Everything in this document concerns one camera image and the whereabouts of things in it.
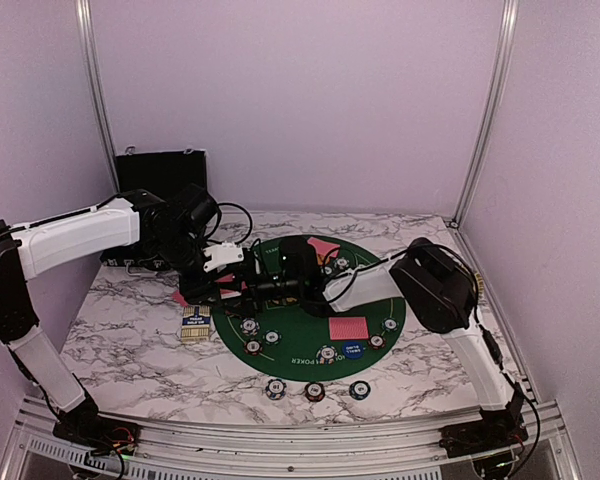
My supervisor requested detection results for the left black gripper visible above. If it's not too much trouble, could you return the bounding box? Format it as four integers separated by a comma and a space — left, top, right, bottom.
150, 230, 223, 307

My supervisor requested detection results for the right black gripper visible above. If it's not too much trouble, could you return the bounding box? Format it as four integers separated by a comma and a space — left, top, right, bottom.
220, 262, 303, 318

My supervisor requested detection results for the dropped red card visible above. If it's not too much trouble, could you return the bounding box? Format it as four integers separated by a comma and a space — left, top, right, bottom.
172, 293, 188, 307

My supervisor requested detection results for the blue small blind button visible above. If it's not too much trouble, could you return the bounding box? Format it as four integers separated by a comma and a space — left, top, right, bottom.
341, 341, 365, 360

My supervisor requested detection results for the blue white chip stack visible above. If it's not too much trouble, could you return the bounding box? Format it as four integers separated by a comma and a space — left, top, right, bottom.
264, 378, 287, 401

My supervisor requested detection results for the brown chip stack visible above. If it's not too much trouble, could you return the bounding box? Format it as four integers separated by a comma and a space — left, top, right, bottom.
304, 382, 325, 402

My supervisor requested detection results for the teal chip stack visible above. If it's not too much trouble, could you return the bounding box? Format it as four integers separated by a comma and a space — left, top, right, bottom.
349, 380, 371, 401

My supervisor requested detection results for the red back card deck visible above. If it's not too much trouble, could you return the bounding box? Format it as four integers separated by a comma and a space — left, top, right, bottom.
216, 274, 247, 300

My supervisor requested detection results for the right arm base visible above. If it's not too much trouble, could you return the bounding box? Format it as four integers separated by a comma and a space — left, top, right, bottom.
439, 389, 529, 458

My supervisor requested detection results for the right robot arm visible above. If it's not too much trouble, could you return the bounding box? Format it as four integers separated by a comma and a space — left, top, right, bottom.
228, 237, 515, 448

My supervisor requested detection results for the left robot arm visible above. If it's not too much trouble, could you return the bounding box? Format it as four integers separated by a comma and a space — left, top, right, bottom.
0, 184, 220, 445

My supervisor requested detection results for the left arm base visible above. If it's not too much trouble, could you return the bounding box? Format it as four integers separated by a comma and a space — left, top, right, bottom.
52, 389, 139, 456

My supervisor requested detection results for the blue gold card box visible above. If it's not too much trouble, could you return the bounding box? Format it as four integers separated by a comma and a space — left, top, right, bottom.
181, 305, 212, 343

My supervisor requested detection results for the round green poker mat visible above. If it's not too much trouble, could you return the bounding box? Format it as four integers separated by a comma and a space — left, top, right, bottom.
210, 234, 407, 377

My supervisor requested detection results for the black poker chip case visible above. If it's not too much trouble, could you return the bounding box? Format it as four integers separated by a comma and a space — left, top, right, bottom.
100, 148, 207, 272

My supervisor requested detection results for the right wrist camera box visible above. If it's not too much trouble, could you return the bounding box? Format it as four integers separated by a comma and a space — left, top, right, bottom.
278, 236, 320, 296

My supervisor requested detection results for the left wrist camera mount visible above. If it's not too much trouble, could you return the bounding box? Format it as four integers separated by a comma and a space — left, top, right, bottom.
203, 242, 244, 272

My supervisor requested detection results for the aluminium front rail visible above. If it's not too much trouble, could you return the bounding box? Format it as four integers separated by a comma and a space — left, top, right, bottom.
0, 397, 584, 479

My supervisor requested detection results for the left aluminium frame post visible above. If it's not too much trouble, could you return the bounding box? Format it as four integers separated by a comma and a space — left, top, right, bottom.
75, 0, 119, 189

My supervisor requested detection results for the aluminium frame post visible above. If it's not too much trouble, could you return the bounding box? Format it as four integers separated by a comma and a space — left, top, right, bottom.
75, 0, 119, 189
452, 0, 520, 229

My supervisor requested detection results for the right aluminium frame post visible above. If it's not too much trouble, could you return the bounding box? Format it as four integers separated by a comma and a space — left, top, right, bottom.
452, 0, 520, 229

